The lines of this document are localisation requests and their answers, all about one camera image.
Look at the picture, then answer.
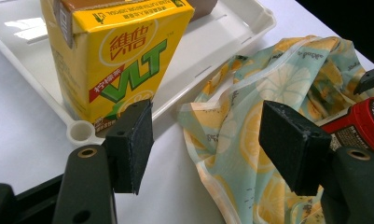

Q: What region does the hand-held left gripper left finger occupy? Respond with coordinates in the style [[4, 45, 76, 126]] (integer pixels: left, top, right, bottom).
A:
[[104, 99, 155, 196]]

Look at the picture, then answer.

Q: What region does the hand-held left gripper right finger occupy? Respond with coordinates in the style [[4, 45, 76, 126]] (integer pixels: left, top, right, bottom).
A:
[[257, 100, 333, 197]]

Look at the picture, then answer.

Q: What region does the lemon print cloth bag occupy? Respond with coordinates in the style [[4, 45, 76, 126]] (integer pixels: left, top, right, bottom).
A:
[[176, 35, 374, 224]]

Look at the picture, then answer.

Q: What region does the yellow drink carton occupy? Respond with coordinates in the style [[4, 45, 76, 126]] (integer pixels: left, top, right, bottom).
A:
[[39, 0, 196, 133]]

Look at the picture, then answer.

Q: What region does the white plastic tray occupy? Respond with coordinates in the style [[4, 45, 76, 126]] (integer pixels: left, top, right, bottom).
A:
[[0, 0, 277, 147]]

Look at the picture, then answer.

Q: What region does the brown carton box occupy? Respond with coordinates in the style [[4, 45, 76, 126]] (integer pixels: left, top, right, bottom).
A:
[[187, 0, 219, 23]]

